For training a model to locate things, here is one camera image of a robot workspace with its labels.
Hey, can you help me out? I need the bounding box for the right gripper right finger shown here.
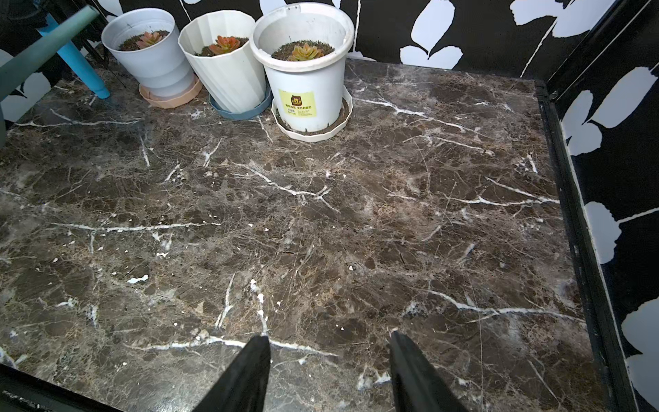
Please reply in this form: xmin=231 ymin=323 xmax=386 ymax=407
xmin=390 ymin=331 xmax=468 ymax=412

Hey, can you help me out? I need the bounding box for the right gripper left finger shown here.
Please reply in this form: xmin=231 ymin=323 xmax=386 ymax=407
xmin=193 ymin=336 xmax=271 ymax=412

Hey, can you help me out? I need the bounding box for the mint green watering can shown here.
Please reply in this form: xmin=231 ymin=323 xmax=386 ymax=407
xmin=1 ymin=1 xmax=105 ymax=142

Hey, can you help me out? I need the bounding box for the yellow-green succulent right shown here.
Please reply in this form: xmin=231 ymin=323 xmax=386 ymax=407
xmin=288 ymin=43 xmax=324 ymax=62

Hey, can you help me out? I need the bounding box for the orange succulent middle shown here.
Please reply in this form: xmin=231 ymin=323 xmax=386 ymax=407
xmin=208 ymin=35 xmax=246 ymax=56

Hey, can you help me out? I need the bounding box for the pink-green succulent left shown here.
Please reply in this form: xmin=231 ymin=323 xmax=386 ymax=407
xmin=136 ymin=31 xmax=169 ymax=50

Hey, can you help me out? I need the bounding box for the white saucer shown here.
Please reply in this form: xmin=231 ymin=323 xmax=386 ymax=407
xmin=270 ymin=86 xmax=354 ymax=144

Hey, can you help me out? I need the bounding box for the blue-grey saucer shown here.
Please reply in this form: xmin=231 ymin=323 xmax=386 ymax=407
xmin=209 ymin=85 xmax=273 ymax=121

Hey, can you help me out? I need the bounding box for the peach saucer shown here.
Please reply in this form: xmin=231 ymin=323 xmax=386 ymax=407
xmin=139 ymin=76 xmax=203 ymax=109

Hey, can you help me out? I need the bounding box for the white fluted pot middle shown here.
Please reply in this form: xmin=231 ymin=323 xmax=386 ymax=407
xmin=178 ymin=10 xmax=266 ymax=113

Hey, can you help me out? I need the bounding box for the white round pot right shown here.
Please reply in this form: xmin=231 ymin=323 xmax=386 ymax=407
xmin=250 ymin=2 xmax=355 ymax=132

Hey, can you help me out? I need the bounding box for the white ribbed pot left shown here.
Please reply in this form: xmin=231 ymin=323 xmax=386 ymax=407
xmin=101 ymin=8 xmax=195 ymax=98

